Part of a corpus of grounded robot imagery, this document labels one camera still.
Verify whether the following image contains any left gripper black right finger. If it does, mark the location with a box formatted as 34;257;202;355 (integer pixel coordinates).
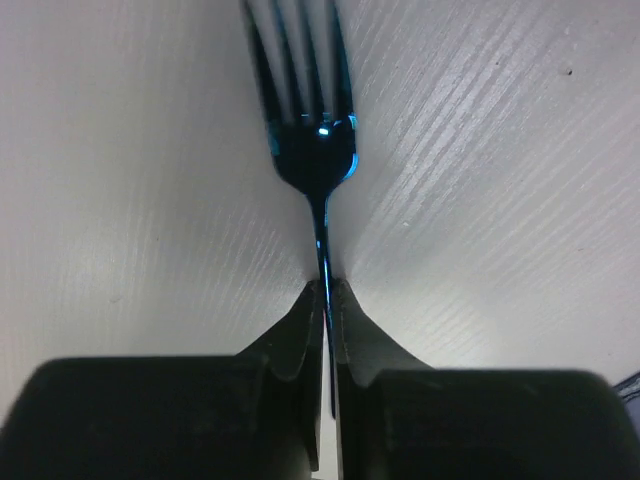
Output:
333;280;639;479

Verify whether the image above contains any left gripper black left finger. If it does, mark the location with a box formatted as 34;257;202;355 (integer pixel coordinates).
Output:
1;281;324;479

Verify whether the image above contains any blue fish-pattern cloth placemat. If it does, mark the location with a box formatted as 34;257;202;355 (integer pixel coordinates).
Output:
615;372;640;403

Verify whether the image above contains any blue metal fork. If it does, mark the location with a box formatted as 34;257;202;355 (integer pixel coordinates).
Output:
241;1;359;416

